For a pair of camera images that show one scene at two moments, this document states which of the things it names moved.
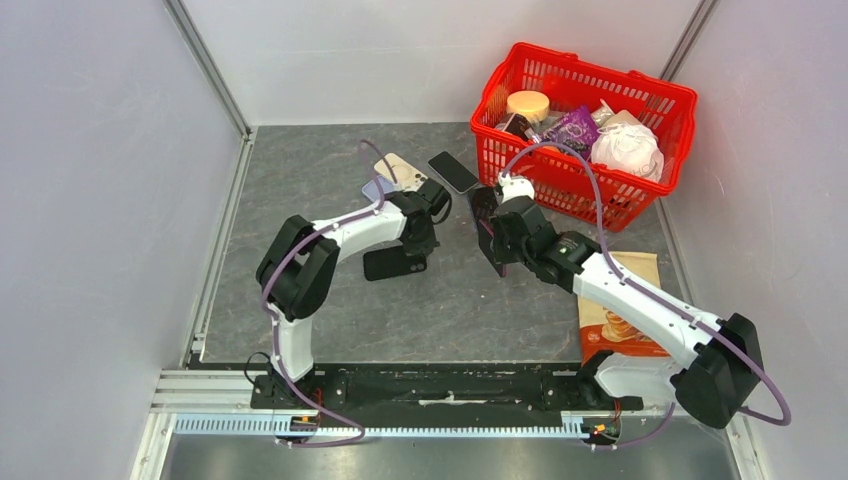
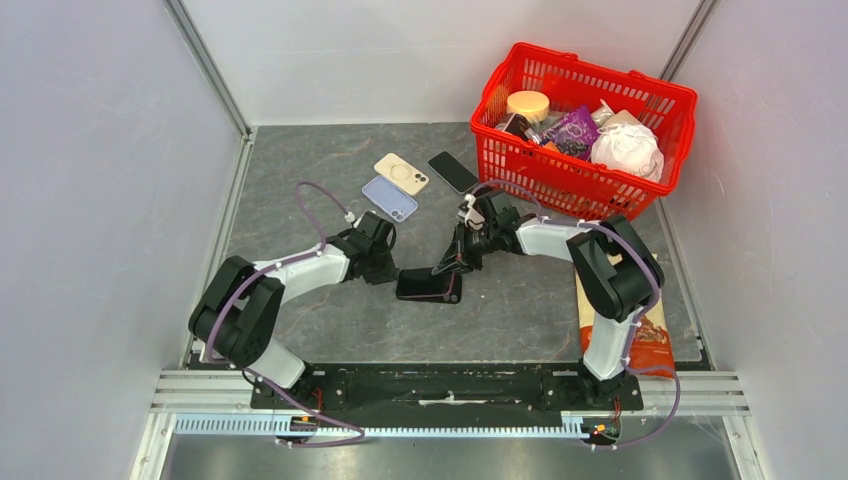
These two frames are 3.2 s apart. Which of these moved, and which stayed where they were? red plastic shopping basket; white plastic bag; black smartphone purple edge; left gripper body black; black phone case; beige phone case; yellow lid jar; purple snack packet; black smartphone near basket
Moved: black phone case; left gripper body black; black smartphone purple edge
Stayed: yellow lid jar; red plastic shopping basket; beige phone case; white plastic bag; black smartphone near basket; purple snack packet
